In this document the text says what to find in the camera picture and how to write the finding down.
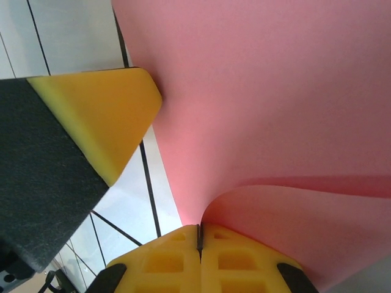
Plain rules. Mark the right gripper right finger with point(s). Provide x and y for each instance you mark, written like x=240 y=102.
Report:
x=238 y=265

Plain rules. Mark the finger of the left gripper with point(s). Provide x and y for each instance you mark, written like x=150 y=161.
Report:
x=61 y=137

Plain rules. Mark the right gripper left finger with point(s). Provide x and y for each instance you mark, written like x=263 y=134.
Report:
x=165 y=262

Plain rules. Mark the pink cloth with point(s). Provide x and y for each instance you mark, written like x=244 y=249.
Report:
x=259 y=91

